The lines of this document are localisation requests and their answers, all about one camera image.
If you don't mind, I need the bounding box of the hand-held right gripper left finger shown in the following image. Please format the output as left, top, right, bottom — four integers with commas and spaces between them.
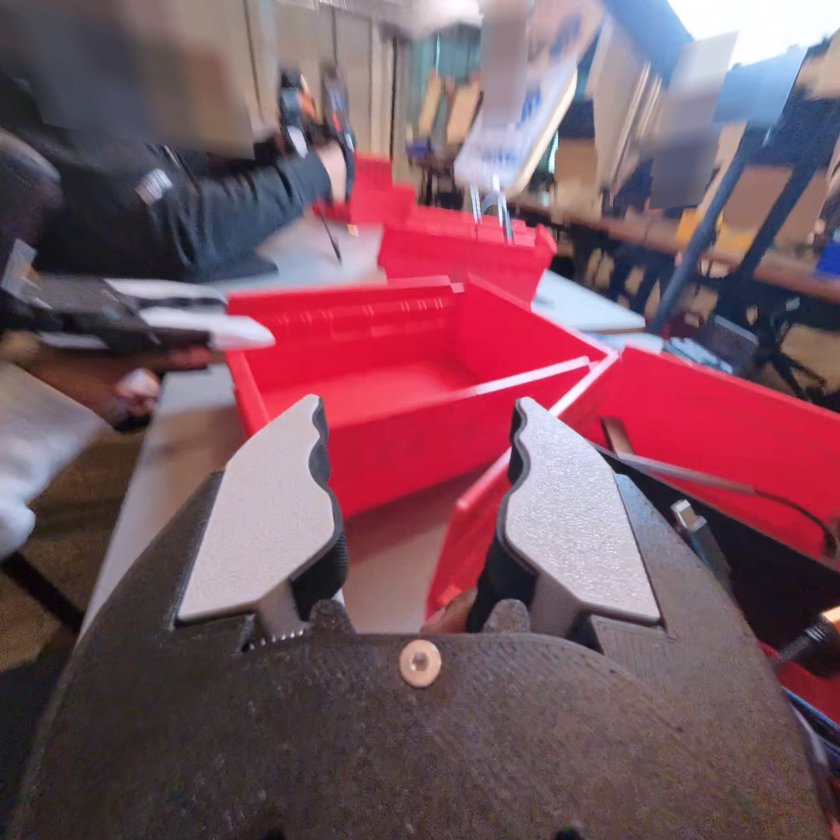
176, 394, 350, 644

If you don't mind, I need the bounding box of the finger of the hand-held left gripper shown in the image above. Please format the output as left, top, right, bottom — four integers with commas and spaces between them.
104, 277, 229, 311
134, 307, 278, 353

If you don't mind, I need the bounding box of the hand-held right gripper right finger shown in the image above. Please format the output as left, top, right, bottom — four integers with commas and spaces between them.
495, 395, 662, 639

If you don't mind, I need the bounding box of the red plastic bin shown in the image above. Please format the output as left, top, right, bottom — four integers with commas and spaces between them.
225, 274, 619, 521
314, 153, 419, 227
425, 346, 840, 723
377, 205, 559, 304

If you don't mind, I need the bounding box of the person's left forearm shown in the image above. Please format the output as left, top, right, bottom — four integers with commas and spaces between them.
0, 363, 111, 560

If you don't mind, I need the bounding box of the white usb adapter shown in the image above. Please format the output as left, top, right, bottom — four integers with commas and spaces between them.
669, 497, 732, 578

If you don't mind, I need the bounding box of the person's left hand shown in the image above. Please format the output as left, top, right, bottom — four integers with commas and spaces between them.
20, 346, 216, 431

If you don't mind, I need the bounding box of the person's right hand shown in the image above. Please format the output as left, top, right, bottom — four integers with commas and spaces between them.
422, 586, 479, 635

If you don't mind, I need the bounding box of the instruction sheet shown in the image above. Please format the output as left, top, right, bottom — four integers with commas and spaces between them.
453, 39, 581, 194

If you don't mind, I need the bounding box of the wooden top desk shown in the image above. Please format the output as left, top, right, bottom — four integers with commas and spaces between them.
512, 197, 840, 306

